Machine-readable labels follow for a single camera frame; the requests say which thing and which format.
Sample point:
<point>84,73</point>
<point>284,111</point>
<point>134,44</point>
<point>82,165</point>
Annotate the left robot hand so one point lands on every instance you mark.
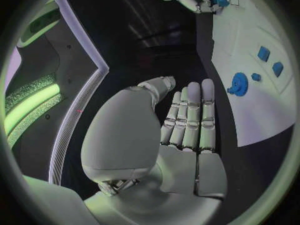
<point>131,131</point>

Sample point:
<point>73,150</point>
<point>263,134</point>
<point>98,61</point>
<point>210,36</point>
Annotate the white task board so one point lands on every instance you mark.
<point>255,105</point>

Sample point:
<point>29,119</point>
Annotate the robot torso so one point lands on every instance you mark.
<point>70,60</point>

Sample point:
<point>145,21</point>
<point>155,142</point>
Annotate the blue square block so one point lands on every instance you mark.
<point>263,54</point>

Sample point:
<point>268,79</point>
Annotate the blue gear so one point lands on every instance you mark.
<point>239,85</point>

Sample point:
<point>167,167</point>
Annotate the small blue peg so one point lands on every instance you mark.
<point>256,77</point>

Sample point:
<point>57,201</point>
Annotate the blue rounded block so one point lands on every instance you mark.
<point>278,69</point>

